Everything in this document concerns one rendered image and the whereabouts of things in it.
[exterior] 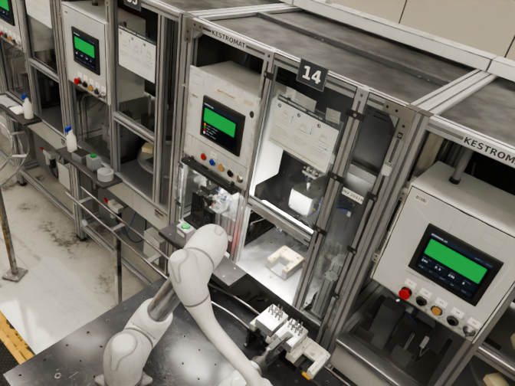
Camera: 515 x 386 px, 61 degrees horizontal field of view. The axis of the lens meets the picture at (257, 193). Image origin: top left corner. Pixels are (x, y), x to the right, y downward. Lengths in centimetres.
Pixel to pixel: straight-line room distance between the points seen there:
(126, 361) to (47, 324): 142
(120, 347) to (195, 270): 58
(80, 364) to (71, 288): 130
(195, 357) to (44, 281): 163
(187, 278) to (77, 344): 94
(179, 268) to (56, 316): 192
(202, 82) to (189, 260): 89
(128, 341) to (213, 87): 113
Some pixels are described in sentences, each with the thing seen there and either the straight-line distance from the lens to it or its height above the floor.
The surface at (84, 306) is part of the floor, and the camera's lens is 334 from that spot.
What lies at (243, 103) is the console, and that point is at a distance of 189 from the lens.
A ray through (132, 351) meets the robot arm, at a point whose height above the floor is 94.
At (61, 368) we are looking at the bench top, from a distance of 224.
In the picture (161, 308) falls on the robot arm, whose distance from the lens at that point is 192.
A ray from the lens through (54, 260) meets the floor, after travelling 369.
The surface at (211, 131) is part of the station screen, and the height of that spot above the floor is 159.
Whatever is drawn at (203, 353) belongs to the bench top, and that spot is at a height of 68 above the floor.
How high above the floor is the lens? 252
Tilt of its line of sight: 34 degrees down
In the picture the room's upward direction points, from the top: 11 degrees clockwise
